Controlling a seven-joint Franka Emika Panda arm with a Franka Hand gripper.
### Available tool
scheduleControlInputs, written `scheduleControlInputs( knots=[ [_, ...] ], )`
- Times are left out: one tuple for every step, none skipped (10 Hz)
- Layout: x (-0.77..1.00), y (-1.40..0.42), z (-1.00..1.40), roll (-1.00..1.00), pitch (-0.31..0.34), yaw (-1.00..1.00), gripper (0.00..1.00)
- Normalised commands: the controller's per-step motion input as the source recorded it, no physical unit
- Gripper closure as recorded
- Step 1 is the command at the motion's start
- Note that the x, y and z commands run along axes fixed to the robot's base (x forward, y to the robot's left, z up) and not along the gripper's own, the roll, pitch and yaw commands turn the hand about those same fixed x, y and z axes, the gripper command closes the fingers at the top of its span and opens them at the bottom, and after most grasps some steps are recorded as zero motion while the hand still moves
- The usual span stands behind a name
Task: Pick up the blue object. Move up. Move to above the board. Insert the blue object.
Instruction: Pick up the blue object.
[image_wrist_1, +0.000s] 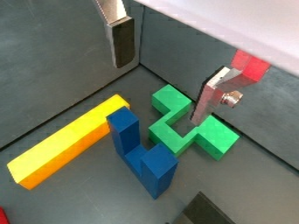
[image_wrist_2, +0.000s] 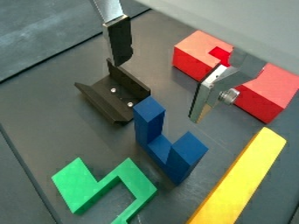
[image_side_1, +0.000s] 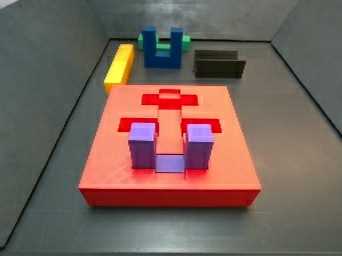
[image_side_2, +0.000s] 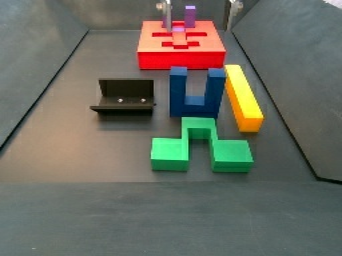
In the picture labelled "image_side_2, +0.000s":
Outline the black angle bracket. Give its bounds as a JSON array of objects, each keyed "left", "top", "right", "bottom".
[{"left": 90, "top": 78, "right": 156, "bottom": 112}]

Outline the purple U-shaped block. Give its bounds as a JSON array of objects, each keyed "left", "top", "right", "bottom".
[{"left": 173, "top": 5, "right": 197, "bottom": 29}]

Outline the red puzzle board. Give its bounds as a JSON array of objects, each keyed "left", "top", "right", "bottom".
[{"left": 137, "top": 21, "right": 226, "bottom": 70}]

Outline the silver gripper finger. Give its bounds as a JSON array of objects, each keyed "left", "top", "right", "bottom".
[
  {"left": 157, "top": 0, "right": 173, "bottom": 31},
  {"left": 228, "top": 0, "right": 244, "bottom": 30}
]

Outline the blue U-shaped block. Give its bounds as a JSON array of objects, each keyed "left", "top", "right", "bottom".
[{"left": 170, "top": 67, "right": 226, "bottom": 118}]

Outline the green zigzag block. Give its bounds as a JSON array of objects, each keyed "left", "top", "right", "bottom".
[{"left": 150, "top": 117, "right": 254, "bottom": 173}]

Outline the yellow long block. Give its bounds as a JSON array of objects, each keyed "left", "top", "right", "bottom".
[{"left": 225, "top": 64, "right": 265, "bottom": 132}]

